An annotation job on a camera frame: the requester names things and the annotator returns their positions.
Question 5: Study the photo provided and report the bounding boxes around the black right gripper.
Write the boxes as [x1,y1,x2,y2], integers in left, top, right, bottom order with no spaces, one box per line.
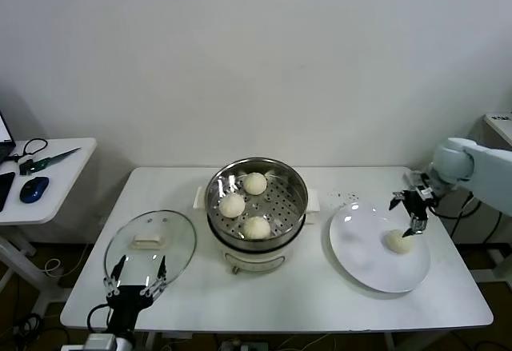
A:
[388,189,440,238]

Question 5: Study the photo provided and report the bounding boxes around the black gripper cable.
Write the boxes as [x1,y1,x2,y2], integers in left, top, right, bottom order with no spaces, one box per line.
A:
[86,301,112,335]
[433,192,476,220]

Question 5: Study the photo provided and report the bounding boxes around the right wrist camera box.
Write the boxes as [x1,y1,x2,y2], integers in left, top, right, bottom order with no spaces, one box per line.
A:
[403,170,437,201]

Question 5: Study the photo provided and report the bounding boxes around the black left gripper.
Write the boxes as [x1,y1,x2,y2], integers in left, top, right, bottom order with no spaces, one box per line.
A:
[102,254,168,330]

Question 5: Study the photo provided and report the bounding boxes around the black floor cables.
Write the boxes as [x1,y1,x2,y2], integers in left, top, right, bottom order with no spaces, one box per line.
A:
[10,311,67,351]

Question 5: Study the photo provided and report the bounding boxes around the glass lid with cream handle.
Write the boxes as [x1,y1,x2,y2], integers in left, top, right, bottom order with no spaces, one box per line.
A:
[104,209,198,294]

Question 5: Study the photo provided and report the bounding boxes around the black laptop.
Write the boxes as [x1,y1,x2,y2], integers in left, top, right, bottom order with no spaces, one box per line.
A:
[0,109,18,164]

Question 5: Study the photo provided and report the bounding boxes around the stainless steel steamer basket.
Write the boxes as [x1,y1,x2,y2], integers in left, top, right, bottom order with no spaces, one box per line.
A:
[205,158,310,248]

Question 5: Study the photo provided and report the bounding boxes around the blue computer mouse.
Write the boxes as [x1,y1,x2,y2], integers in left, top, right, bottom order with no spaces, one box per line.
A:
[19,175,50,204]

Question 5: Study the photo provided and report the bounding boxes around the black smartphone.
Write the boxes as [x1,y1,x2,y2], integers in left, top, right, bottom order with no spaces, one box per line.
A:
[0,170,17,213]

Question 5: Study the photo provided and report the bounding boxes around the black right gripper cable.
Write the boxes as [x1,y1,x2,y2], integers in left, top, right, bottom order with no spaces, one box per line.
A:
[433,192,476,220]

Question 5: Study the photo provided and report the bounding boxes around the black power cable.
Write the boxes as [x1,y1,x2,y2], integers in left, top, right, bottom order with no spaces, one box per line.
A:
[450,206,504,244]

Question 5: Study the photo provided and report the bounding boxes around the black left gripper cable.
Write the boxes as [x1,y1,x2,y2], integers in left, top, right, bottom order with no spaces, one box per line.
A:
[86,301,112,335]

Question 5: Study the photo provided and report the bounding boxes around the white floor cable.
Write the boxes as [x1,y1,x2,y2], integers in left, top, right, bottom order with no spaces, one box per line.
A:
[42,241,95,279]

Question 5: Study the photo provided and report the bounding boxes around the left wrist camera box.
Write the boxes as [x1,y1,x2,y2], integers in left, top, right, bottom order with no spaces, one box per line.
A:
[83,333,117,351]

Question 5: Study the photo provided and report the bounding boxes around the white round plate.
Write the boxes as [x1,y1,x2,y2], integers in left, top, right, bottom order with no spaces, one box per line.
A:
[329,201,432,294]

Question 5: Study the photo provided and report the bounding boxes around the white electric cooker pot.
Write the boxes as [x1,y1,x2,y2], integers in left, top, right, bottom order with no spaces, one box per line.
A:
[193,185,322,277]

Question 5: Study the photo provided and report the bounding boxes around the white side table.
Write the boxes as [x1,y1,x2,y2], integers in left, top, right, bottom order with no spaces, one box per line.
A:
[0,138,98,316]

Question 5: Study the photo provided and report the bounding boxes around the white table with label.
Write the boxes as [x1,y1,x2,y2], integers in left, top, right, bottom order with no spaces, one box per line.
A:
[482,113,512,148]

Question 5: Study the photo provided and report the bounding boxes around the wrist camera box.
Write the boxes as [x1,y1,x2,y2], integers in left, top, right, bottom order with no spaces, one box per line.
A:
[83,333,117,351]
[403,170,437,201]

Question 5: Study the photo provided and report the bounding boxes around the white steamed baozi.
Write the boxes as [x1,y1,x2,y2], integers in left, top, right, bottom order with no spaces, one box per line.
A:
[242,215,272,241]
[218,193,246,219]
[242,172,268,196]
[384,229,413,255]

